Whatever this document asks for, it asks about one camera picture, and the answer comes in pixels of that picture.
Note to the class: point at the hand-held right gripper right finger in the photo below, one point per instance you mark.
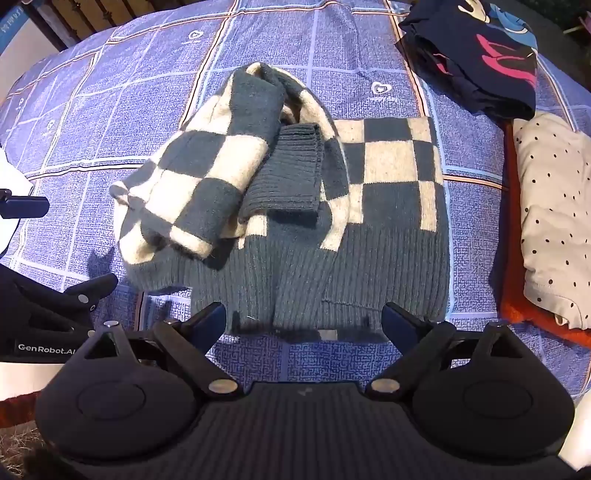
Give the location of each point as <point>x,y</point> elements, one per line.
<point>398,321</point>

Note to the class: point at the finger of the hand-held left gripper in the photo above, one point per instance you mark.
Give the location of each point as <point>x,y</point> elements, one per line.
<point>94,288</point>
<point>23,206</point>

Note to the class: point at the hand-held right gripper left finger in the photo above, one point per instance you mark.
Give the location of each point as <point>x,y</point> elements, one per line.
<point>208,323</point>

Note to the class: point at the checkered knit sweater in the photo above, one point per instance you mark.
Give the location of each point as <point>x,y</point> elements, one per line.
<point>383,217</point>

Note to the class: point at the pile of dark clothes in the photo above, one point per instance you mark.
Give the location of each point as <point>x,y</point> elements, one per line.
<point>475,69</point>

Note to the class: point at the orange cloth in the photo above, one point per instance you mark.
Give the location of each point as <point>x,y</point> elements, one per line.
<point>513,295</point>

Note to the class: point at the blue grid-pattern blanket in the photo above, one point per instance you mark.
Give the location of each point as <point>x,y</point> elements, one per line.
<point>138,69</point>

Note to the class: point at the cream polka dot garment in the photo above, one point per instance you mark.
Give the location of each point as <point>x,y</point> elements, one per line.
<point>554,207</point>

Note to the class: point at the wooden headboard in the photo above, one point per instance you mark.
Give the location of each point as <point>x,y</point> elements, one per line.
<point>87,18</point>

